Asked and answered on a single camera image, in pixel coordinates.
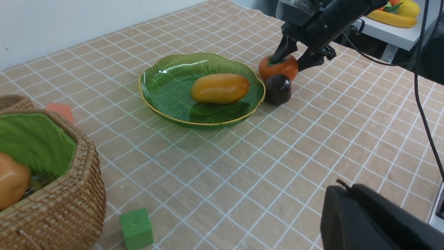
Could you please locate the orange persimmon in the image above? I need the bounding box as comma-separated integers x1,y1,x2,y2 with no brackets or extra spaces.
258,55,299,81

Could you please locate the woven wicker basket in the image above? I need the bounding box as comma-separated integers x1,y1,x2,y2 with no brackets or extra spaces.
1,109,106,250

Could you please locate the green foam cube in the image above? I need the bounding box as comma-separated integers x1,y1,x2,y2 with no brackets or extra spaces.
119,208,154,250

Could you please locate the yellow toy lemon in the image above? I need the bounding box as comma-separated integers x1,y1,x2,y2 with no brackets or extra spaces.
395,0,421,18

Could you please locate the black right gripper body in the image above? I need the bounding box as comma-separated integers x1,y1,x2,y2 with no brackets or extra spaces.
281,0,357,50

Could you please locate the yellow toy banana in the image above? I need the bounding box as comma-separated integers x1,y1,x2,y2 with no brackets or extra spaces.
366,10,417,28

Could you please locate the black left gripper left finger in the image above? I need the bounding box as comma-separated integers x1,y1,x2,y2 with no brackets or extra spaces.
320,179,395,250

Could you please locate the green glass leaf plate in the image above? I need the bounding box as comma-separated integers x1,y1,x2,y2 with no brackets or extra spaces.
138,53,265,130

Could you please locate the dark purple mangosteen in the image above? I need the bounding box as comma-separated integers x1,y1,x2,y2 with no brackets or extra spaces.
264,74,292,106

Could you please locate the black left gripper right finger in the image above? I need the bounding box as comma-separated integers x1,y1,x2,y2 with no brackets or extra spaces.
350,184,444,250

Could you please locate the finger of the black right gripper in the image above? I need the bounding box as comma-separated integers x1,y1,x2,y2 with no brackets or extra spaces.
270,34,298,64
298,47,336,72

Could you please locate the orange brown potato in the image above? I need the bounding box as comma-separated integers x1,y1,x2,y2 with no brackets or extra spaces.
0,152,31,210

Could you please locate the yellow orange mango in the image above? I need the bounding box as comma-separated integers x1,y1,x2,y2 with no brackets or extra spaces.
190,73,250,105

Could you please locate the white side table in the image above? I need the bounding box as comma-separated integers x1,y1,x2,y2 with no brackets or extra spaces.
277,0,444,63

